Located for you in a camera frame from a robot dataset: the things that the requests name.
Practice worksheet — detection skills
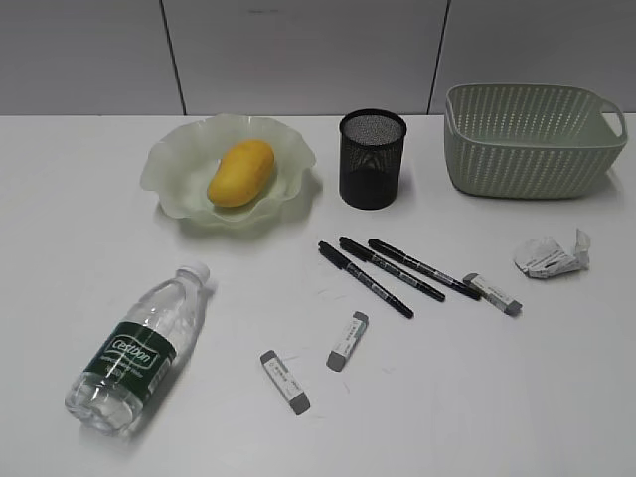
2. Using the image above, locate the black marker pen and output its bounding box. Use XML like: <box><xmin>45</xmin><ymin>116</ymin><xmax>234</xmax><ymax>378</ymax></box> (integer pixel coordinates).
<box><xmin>318</xmin><ymin>240</ymin><xmax>414</xmax><ymax>319</ymax></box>
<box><xmin>339</xmin><ymin>237</ymin><xmax>446</xmax><ymax>302</ymax></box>
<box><xmin>368</xmin><ymin>238</ymin><xmax>481</xmax><ymax>301</ymax></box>

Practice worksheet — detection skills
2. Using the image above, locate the yellow mango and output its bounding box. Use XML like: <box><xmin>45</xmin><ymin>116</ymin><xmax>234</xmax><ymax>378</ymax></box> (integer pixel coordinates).
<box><xmin>207</xmin><ymin>139</ymin><xmax>275</xmax><ymax>208</ymax></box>

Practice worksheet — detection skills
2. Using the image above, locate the white grey eraser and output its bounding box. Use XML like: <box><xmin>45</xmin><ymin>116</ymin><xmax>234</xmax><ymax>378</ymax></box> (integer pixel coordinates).
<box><xmin>326</xmin><ymin>311</ymin><xmax>369</xmax><ymax>372</ymax></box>
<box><xmin>462</xmin><ymin>272</ymin><xmax>523</xmax><ymax>317</ymax></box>
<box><xmin>260</xmin><ymin>350</ymin><xmax>310</xmax><ymax>415</ymax></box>

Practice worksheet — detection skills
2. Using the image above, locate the white grey eraser front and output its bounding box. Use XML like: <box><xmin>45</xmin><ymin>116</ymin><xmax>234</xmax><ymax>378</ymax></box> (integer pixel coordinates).
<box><xmin>260</xmin><ymin>350</ymin><xmax>310</xmax><ymax>415</ymax></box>

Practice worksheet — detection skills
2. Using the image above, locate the white waste paper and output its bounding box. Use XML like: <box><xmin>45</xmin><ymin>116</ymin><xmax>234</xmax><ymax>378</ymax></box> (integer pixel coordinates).
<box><xmin>513</xmin><ymin>229</ymin><xmax>591</xmax><ymax>279</ymax></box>

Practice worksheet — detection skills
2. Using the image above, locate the clear plastic water bottle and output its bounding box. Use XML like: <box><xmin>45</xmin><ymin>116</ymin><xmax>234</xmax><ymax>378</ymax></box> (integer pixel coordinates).
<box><xmin>65</xmin><ymin>262</ymin><xmax>210</xmax><ymax>435</ymax></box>

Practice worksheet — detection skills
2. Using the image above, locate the black mesh pen holder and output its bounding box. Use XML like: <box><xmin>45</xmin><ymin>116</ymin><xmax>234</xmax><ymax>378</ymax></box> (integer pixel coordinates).
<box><xmin>339</xmin><ymin>108</ymin><xmax>407</xmax><ymax>210</ymax></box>

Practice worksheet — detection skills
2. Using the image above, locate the translucent green wavy plate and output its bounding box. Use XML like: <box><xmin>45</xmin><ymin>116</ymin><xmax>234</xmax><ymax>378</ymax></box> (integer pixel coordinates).
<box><xmin>140</xmin><ymin>113</ymin><xmax>316</xmax><ymax>229</ymax></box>

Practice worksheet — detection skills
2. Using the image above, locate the green woven plastic basket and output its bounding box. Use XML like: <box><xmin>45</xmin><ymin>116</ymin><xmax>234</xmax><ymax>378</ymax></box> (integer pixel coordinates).
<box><xmin>444</xmin><ymin>83</ymin><xmax>628</xmax><ymax>200</ymax></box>

